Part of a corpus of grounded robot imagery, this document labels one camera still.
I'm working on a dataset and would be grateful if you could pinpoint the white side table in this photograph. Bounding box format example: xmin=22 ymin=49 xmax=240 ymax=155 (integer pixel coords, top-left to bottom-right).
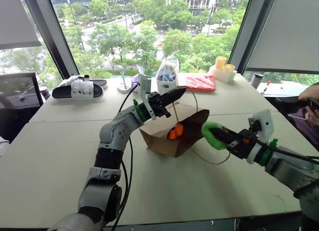
xmin=256 ymin=80 xmax=310 ymax=98

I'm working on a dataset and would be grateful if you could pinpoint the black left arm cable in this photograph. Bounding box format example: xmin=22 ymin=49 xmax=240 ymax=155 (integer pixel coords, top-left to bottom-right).
xmin=111 ymin=82 xmax=141 ymax=231

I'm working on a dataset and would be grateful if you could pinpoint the red packaged cloth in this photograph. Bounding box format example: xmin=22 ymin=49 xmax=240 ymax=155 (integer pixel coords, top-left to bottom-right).
xmin=177 ymin=74 xmax=216 ymax=93

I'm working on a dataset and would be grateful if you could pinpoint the grey roller blind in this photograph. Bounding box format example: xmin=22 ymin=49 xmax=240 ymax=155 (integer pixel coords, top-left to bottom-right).
xmin=0 ymin=0 xmax=42 ymax=51
xmin=245 ymin=0 xmax=319 ymax=75

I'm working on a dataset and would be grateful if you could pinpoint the black and white slipper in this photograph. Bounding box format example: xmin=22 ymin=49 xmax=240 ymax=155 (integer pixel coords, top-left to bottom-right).
xmin=88 ymin=78 xmax=109 ymax=90
xmin=51 ymin=75 xmax=105 ymax=101

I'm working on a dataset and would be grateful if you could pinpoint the silver black-lidded tumbler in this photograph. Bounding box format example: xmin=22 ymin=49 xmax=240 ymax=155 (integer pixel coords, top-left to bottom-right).
xmin=250 ymin=72 xmax=265 ymax=90

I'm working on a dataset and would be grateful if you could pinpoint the white basket with plastic bag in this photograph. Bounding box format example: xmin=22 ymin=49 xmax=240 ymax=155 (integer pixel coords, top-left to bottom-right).
xmin=155 ymin=55 xmax=180 ymax=96

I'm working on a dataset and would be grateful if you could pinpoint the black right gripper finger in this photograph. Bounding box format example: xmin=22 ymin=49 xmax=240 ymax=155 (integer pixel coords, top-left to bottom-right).
xmin=211 ymin=130 xmax=235 ymax=148
xmin=215 ymin=126 xmax=240 ymax=140

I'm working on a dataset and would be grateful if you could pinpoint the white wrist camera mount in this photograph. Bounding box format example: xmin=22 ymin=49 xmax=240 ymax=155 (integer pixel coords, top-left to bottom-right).
xmin=137 ymin=73 xmax=157 ymax=121
xmin=247 ymin=109 xmax=275 ymax=144

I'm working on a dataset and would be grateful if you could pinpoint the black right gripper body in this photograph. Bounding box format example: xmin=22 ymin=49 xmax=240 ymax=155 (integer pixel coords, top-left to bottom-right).
xmin=227 ymin=129 xmax=259 ymax=160

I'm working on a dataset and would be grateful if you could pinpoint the white cup holder block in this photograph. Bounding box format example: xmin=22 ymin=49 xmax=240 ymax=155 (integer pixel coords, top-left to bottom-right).
xmin=207 ymin=64 xmax=238 ymax=83

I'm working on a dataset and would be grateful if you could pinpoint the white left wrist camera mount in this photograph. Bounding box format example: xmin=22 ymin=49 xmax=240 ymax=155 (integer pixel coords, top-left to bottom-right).
xmin=137 ymin=73 xmax=157 ymax=121

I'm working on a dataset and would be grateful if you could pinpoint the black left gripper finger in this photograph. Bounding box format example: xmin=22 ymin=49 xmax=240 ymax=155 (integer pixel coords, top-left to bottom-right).
xmin=161 ymin=88 xmax=187 ymax=102
xmin=163 ymin=97 xmax=181 ymax=108

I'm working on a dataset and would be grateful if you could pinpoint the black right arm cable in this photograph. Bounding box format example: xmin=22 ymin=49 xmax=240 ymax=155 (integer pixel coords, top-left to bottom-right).
xmin=256 ymin=139 xmax=319 ymax=165

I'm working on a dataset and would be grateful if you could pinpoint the person in purple shirt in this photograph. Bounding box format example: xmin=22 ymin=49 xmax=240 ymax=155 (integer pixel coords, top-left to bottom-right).
xmin=286 ymin=82 xmax=319 ymax=144

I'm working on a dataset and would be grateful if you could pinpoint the tall yellow cup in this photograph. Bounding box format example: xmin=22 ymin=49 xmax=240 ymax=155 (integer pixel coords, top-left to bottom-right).
xmin=215 ymin=56 xmax=228 ymax=71

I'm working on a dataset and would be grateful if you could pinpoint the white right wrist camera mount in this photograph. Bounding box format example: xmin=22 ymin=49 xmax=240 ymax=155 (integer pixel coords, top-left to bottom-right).
xmin=247 ymin=109 xmax=275 ymax=144

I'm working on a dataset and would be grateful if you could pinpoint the orange plush toy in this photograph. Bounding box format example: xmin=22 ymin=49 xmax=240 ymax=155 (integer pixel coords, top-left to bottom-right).
xmin=166 ymin=123 xmax=185 ymax=140

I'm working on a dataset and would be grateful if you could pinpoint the brown paper bag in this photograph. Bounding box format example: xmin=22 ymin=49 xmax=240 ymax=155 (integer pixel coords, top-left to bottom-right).
xmin=139 ymin=89 xmax=232 ymax=166

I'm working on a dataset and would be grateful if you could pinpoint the green plush toy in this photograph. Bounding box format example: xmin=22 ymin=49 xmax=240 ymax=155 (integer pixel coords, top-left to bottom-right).
xmin=201 ymin=121 xmax=229 ymax=151

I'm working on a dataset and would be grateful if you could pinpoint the white desk stand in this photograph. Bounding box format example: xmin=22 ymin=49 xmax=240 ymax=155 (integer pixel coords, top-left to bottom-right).
xmin=117 ymin=65 xmax=133 ymax=93

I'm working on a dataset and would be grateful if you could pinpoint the black chair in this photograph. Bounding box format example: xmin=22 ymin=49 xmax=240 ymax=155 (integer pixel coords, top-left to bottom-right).
xmin=0 ymin=72 xmax=44 ymax=143

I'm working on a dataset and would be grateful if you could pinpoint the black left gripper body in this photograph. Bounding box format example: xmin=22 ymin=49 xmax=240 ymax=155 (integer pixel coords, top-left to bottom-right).
xmin=148 ymin=91 xmax=172 ymax=120

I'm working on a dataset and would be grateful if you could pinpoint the pink and white cup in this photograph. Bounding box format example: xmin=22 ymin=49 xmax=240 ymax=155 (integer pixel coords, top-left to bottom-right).
xmin=39 ymin=86 xmax=52 ymax=101

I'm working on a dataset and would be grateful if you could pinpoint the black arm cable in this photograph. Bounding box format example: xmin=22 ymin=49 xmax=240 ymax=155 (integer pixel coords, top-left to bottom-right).
xmin=256 ymin=139 xmax=319 ymax=165
xmin=111 ymin=82 xmax=141 ymax=231

